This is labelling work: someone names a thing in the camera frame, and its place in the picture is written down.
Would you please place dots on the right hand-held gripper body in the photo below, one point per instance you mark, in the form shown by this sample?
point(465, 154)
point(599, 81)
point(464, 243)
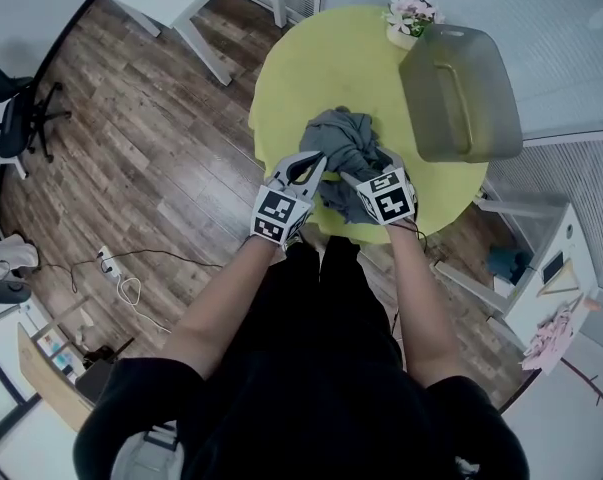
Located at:
point(388, 203)

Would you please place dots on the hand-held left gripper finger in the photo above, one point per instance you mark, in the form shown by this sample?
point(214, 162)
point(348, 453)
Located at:
point(317, 180)
point(283, 167)

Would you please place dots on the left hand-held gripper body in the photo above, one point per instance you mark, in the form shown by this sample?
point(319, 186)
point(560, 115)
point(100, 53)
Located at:
point(276, 208)

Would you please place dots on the grey clothes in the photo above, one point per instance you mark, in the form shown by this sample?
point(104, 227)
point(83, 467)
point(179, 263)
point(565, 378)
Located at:
point(331, 138)

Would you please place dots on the grey plastic bin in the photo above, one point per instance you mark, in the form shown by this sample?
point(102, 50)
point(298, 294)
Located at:
point(486, 93)

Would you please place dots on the person's right forearm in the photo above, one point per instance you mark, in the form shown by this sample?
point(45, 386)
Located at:
point(421, 308)

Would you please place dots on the person's left forearm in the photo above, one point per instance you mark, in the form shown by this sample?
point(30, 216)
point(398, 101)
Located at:
point(221, 308)

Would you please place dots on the dark brown box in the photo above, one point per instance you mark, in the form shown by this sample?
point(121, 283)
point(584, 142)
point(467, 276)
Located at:
point(93, 383)

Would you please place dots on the person's black trousers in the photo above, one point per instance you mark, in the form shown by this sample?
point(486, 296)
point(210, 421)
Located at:
point(306, 298)

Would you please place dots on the round yellow-green table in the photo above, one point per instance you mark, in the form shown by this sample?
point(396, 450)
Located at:
point(321, 63)

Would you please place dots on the teal cloth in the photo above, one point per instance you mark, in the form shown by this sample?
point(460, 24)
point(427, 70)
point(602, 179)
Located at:
point(506, 263)

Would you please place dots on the white basket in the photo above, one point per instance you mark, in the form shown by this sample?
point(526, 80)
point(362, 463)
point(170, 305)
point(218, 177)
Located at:
point(506, 285)

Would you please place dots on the pink potted flowers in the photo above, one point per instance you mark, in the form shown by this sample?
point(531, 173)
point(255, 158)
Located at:
point(411, 15)

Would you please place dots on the black phone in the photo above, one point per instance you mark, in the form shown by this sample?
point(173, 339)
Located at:
point(553, 268)

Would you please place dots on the white power strip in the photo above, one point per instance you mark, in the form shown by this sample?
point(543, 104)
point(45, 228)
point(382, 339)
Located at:
point(107, 264)

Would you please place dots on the wooden triangle hanger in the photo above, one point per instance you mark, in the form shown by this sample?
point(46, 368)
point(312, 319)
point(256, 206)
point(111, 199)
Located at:
point(556, 290)

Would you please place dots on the white desk with grommet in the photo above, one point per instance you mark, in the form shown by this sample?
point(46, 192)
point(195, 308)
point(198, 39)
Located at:
point(546, 308)

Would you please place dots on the person's black shirt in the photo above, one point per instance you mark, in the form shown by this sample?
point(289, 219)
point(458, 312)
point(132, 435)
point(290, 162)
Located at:
point(301, 418)

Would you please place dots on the pink crumpled cloth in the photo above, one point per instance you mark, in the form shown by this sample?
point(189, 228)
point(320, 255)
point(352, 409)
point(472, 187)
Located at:
point(551, 340)

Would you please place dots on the small orange object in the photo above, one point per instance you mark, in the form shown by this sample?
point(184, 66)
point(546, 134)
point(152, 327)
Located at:
point(592, 303)

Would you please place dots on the black office chair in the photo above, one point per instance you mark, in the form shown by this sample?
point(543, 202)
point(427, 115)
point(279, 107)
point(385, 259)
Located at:
point(16, 123)

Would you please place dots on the black round device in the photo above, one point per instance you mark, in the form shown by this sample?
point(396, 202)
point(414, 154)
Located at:
point(11, 292)

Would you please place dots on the light wooden cabinet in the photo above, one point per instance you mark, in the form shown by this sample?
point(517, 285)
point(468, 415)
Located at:
point(46, 378)

